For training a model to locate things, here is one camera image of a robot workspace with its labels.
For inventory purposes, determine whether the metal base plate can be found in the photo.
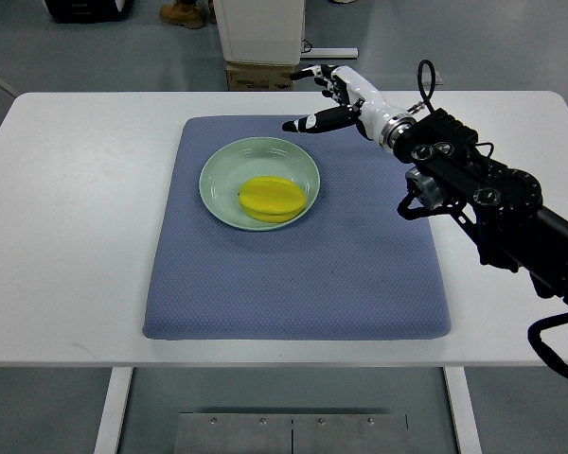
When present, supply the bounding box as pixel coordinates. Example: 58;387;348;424
174;413;412;454

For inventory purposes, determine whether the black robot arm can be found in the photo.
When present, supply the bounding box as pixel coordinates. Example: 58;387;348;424
390;60;568;379

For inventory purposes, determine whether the pale green plate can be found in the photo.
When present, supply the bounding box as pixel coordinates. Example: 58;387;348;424
199;137;321;231

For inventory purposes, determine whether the black wheeled device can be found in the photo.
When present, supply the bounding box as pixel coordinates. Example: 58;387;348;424
43;0;132;24

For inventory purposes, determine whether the white cabinet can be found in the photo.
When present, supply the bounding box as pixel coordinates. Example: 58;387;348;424
214;0;306;65

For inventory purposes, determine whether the white floor bar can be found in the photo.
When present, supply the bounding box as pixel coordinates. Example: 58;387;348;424
300;47;359;60

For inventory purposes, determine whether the cardboard box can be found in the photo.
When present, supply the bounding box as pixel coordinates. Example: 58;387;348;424
225;62;295;92

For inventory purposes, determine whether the white table leg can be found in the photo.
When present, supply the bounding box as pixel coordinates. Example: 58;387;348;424
94;367;133;454
443;367;482;454

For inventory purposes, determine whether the blue textured mat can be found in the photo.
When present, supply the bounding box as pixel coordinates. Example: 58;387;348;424
143;115;451;341

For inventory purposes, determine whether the left white table leg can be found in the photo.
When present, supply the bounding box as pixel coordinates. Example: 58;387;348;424
94;367;133;454

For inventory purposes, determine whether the yellow starfruit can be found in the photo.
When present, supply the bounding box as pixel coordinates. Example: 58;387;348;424
238;176;307;223

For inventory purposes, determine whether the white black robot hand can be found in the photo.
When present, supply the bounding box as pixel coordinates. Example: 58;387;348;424
282;64;416;149

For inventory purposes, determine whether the tan work boot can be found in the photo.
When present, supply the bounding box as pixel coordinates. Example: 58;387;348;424
159;0;204;29

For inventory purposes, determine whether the right white table leg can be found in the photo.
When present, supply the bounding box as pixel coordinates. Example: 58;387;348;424
443;367;482;454

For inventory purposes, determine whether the grey floor plate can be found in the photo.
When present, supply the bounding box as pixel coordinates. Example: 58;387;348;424
422;71;443;87

